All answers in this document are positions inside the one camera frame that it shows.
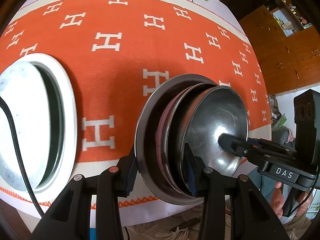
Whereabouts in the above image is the large steel bowl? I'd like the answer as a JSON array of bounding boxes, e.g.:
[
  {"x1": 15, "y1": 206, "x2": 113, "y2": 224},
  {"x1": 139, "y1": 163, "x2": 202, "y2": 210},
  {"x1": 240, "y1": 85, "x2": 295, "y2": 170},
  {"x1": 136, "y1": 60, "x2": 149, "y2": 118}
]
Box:
[{"x1": 135, "y1": 74, "x2": 216, "y2": 205}]

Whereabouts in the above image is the dark steel bowl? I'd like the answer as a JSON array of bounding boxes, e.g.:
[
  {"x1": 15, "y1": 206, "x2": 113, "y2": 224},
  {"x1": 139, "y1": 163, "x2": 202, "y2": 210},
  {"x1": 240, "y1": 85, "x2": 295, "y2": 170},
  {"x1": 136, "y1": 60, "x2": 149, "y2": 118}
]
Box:
[{"x1": 176, "y1": 86, "x2": 248, "y2": 182}]

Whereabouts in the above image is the pink-rimmed steel bowl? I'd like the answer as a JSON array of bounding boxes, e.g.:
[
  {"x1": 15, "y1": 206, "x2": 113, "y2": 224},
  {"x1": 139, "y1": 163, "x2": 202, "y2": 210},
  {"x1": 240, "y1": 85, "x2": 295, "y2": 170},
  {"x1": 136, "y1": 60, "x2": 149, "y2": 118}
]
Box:
[{"x1": 156, "y1": 82, "x2": 217, "y2": 198}]

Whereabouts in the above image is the green plate with white rim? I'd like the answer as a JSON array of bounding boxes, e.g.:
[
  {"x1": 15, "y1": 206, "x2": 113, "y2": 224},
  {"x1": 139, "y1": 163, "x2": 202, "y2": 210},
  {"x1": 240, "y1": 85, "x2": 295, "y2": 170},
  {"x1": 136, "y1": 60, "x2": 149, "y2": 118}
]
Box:
[{"x1": 1, "y1": 53, "x2": 78, "y2": 203}]

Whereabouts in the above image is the person's right hand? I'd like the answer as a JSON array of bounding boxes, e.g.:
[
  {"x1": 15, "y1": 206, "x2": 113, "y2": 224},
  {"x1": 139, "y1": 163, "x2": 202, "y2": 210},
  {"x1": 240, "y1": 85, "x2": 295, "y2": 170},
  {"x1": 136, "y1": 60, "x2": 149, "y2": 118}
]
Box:
[{"x1": 269, "y1": 181, "x2": 315, "y2": 219}]

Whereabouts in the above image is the brown wooden cabinet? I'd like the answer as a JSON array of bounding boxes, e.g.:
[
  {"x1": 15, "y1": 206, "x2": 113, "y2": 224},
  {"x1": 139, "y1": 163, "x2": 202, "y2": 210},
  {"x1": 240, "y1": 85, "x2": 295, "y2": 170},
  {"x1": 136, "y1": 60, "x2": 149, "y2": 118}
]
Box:
[{"x1": 239, "y1": 6, "x2": 319, "y2": 94}]

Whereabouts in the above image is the orange H-pattern tablecloth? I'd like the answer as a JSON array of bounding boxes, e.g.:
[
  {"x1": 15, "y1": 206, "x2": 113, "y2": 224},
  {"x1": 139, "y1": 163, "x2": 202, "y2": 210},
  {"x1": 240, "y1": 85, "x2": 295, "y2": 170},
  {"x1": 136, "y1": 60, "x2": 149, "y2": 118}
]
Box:
[{"x1": 1, "y1": 0, "x2": 271, "y2": 210}]

